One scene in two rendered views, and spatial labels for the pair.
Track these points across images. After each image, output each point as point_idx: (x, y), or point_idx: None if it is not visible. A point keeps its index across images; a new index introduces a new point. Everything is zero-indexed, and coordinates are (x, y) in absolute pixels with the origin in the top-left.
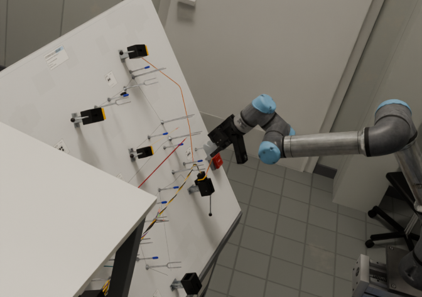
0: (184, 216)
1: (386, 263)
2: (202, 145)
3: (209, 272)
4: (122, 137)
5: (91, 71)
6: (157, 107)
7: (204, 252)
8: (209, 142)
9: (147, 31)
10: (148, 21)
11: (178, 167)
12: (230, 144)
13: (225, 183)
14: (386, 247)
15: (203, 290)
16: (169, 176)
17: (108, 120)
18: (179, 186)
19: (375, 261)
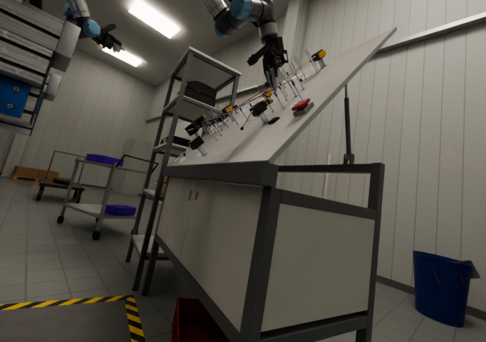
0: (245, 133)
1: (42, 3)
2: (312, 100)
3: (238, 275)
4: (278, 96)
5: (301, 77)
6: (312, 82)
7: (220, 157)
8: (283, 76)
9: (361, 48)
10: (370, 43)
11: (279, 110)
12: (268, 59)
13: (291, 130)
14: None
15: (231, 325)
16: (269, 113)
17: (283, 91)
18: (265, 118)
19: (54, 16)
